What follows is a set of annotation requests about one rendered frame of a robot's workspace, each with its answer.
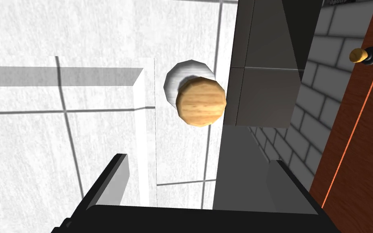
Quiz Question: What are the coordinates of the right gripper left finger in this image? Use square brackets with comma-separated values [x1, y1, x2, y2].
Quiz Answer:
[77, 153, 131, 212]

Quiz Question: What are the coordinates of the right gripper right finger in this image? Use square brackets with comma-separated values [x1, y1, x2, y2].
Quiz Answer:
[266, 159, 324, 215]

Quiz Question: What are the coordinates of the white tiled door leaf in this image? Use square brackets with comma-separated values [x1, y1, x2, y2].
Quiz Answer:
[153, 0, 239, 210]

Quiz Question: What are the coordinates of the brown wooden door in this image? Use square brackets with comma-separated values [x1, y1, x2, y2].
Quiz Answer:
[309, 0, 373, 233]

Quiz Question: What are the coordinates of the wooden ball knob white base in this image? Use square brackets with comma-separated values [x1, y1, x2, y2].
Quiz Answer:
[163, 59, 227, 127]

